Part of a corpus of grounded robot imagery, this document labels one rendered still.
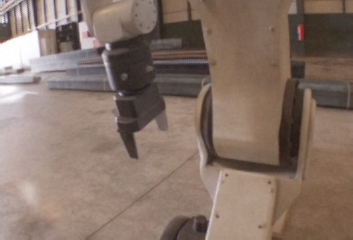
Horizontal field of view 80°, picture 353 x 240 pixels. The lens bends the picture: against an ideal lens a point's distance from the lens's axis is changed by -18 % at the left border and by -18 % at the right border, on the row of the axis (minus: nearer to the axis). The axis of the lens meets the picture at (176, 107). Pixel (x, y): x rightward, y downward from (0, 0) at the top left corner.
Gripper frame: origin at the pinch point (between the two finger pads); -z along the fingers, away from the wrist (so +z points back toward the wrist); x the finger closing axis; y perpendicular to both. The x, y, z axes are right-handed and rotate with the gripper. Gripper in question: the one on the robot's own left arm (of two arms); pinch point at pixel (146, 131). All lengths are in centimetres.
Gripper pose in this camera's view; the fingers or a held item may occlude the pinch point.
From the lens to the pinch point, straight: 52.2
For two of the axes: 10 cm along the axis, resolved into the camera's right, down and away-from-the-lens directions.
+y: -8.5, -0.7, 5.3
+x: 5.0, -4.5, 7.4
